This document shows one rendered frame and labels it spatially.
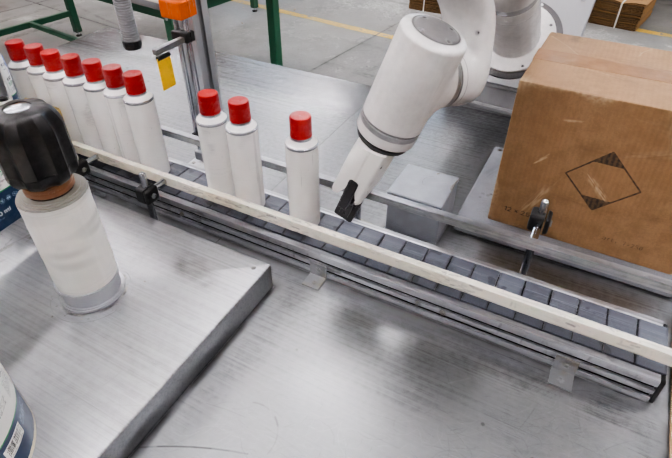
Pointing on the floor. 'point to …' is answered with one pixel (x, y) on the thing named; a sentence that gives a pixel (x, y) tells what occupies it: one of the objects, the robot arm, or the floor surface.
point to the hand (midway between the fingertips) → (348, 206)
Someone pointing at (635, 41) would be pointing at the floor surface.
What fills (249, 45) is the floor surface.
